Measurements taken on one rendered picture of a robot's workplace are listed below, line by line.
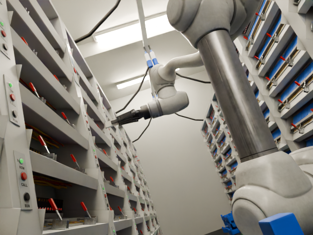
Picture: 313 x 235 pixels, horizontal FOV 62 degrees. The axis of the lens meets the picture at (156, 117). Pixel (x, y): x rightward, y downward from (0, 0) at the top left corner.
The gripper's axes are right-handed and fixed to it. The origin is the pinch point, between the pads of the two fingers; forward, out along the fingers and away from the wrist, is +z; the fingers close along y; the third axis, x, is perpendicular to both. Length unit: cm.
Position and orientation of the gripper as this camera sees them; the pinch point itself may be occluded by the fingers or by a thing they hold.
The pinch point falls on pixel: (111, 123)
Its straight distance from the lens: 134.0
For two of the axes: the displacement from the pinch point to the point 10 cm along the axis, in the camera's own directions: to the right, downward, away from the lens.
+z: -9.5, 3.2, -0.6
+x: -3.2, -8.8, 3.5
